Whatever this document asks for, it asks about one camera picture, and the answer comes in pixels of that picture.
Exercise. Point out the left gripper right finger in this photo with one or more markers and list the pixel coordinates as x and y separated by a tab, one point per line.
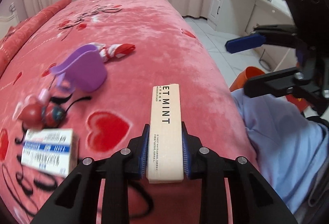
232	190

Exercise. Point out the pink plastic tube toy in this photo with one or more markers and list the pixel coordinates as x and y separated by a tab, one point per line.
44	96

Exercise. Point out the red bear-shaped bottle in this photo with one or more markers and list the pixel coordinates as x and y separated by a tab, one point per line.
37	116

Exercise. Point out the folded red quilt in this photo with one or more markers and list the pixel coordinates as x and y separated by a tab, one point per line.
17	36

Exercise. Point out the white carved headboard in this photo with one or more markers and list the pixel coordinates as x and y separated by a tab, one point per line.
8	21

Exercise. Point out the red white sock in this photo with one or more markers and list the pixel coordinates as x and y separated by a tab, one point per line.
108	52

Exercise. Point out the cream mint box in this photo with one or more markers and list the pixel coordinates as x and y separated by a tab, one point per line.
165	150

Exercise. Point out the purple silicone cup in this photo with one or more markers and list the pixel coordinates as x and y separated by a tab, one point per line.
83	69

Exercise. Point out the blue white medicine box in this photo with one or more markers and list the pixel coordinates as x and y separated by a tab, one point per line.
52	151

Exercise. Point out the light blue clothed lap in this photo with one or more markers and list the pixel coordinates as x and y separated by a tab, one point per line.
290	149

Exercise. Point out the white desk with shelves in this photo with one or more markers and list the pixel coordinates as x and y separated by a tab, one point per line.
240	17

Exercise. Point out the orange trash bin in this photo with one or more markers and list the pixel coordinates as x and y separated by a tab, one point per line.
242	78

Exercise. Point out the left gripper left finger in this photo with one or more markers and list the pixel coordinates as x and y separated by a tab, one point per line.
76	198

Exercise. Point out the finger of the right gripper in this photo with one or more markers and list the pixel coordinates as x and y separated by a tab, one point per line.
276	35
278	84

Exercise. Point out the red gift bag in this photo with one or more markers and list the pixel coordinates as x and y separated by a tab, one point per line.
300	103

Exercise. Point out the pink heart-print bed blanket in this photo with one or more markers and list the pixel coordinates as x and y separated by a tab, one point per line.
167	52

